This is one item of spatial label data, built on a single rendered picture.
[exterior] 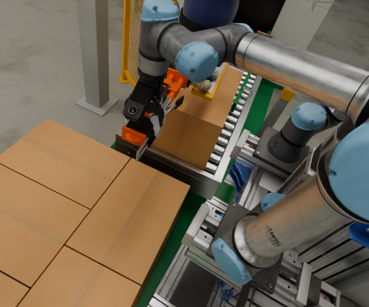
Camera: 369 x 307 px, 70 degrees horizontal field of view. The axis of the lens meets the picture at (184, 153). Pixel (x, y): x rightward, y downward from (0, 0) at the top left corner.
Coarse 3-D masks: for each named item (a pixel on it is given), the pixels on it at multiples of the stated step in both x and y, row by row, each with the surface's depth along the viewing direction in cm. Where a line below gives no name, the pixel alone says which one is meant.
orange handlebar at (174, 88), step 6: (168, 78) 96; (174, 78) 99; (174, 84) 94; (180, 84) 95; (168, 90) 95; (174, 90) 92; (168, 96) 90; (174, 96) 91; (132, 138) 74; (138, 138) 75; (138, 144) 75
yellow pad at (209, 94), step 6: (222, 66) 132; (222, 72) 129; (210, 78) 118; (216, 84) 122; (192, 90) 115; (198, 90) 116; (210, 90) 117; (216, 90) 121; (204, 96) 115; (210, 96) 115
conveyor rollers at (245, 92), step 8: (248, 80) 244; (240, 88) 232; (232, 104) 215; (240, 104) 222; (232, 112) 209; (232, 120) 202; (232, 128) 196; (224, 136) 193; (216, 144) 180; (224, 144) 185; (216, 160) 173; (208, 168) 167
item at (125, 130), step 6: (144, 114) 79; (144, 120) 78; (126, 126) 75; (132, 126) 75; (138, 126) 76; (144, 126) 76; (150, 126) 77; (126, 132) 75; (132, 132) 74; (138, 132) 74; (144, 132) 75; (126, 138) 77; (144, 138) 74
